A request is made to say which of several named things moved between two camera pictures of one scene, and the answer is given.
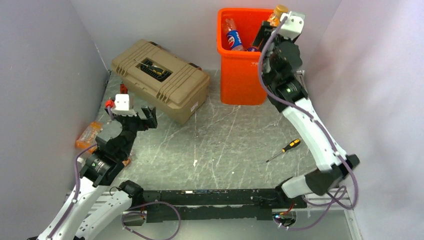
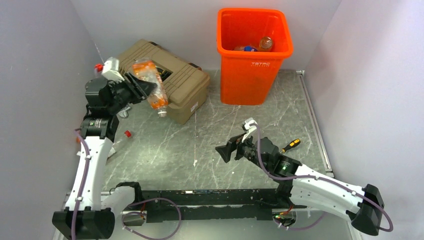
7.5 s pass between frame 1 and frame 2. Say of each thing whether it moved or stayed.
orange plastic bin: stayed
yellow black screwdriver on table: stayed
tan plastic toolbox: stayed
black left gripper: moved
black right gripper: moved
